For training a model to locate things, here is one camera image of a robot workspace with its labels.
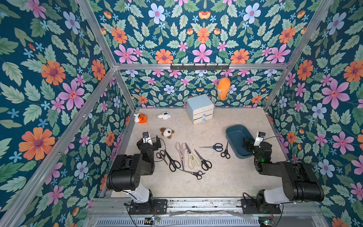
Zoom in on orange plush toy hanging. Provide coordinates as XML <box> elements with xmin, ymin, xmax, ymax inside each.
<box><xmin>217</xmin><ymin>78</ymin><xmax>231</xmax><ymax>101</ymax></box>

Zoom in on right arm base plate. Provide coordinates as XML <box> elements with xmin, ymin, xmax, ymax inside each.
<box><xmin>241</xmin><ymin>198</ymin><xmax>282</xmax><ymax>215</ymax></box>

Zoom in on white mini drawer cabinet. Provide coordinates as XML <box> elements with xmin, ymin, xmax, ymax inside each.
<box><xmin>187</xmin><ymin>94</ymin><xmax>214</xmax><ymax>125</ymax></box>

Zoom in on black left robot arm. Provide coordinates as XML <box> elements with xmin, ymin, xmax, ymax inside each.
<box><xmin>106</xmin><ymin>137</ymin><xmax>161</xmax><ymax>206</ymax></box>

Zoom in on brown white dog plush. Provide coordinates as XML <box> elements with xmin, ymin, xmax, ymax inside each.
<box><xmin>160</xmin><ymin>128</ymin><xmax>175</xmax><ymax>139</ymax></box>

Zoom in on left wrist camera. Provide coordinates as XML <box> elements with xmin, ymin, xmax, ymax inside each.
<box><xmin>142</xmin><ymin>132</ymin><xmax>153</xmax><ymax>145</ymax></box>

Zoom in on teal storage box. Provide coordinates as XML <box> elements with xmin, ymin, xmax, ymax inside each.
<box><xmin>226</xmin><ymin>124</ymin><xmax>255</xmax><ymax>159</ymax></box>

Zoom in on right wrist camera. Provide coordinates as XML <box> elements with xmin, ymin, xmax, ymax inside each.
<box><xmin>254</xmin><ymin>131</ymin><xmax>266</xmax><ymax>147</ymax></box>

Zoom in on orange white plush toy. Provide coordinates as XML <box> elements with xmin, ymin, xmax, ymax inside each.
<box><xmin>134</xmin><ymin>113</ymin><xmax>147</xmax><ymax>124</ymax></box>

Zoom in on black handled scissors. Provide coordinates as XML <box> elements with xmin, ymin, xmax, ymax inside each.
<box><xmin>194</xmin><ymin>150</ymin><xmax>212</xmax><ymax>171</ymax></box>

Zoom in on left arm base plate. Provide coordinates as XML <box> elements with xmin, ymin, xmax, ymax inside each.
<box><xmin>128</xmin><ymin>199</ymin><xmax>168</xmax><ymax>215</ymax></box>

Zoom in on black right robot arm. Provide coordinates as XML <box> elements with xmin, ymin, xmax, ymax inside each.
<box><xmin>243</xmin><ymin>139</ymin><xmax>325</xmax><ymax>207</ymax></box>

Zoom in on all black scissors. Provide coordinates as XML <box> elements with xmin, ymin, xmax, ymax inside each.
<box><xmin>165</xmin><ymin>151</ymin><xmax>181</xmax><ymax>172</ymax></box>

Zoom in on black hook rail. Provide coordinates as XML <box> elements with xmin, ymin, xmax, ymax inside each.
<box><xmin>170</xmin><ymin>63</ymin><xmax>230</xmax><ymax>71</ymax></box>

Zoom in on pink kitchen scissors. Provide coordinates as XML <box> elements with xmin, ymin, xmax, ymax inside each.
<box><xmin>175</xmin><ymin>142</ymin><xmax>187</xmax><ymax>170</ymax></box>

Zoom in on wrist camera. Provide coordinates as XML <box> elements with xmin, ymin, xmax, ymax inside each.
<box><xmin>142</xmin><ymin>132</ymin><xmax>153</xmax><ymax>145</ymax></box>
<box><xmin>254</xmin><ymin>131</ymin><xmax>266</xmax><ymax>147</ymax></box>

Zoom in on grey handled steel scissors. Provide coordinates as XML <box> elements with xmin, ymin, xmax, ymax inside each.
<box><xmin>156</xmin><ymin>150</ymin><xmax>168</xmax><ymax>165</ymax></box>

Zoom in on small thin black scissors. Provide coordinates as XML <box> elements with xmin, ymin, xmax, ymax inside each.
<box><xmin>180</xmin><ymin>169</ymin><xmax>205</xmax><ymax>180</ymax></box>

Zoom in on blue handled scissors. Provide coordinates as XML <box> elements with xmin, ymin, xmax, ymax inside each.
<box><xmin>199</xmin><ymin>143</ymin><xmax>224</xmax><ymax>152</ymax></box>

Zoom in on cream kitchen scissors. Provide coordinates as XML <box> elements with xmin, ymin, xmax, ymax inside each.
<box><xmin>185</xmin><ymin>143</ymin><xmax>201</xmax><ymax>170</ymax></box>

